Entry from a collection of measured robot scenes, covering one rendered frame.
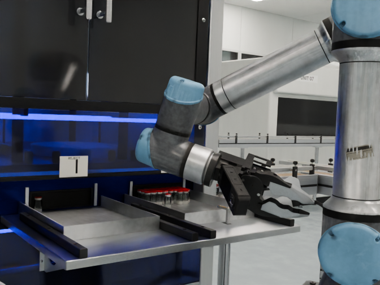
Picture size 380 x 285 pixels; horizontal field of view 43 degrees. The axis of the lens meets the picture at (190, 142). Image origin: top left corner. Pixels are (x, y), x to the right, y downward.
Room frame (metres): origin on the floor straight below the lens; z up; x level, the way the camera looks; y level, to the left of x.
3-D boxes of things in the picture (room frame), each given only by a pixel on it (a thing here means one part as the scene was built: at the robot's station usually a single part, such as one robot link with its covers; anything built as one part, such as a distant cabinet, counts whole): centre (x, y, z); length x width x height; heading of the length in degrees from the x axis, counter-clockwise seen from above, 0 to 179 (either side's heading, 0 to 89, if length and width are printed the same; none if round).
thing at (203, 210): (1.50, 0.00, 0.90); 0.34 x 0.26 x 0.04; 36
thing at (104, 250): (1.35, 0.10, 0.87); 0.70 x 0.48 x 0.02; 126
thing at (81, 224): (1.30, 0.28, 0.90); 0.34 x 0.26 x 0.04; 36
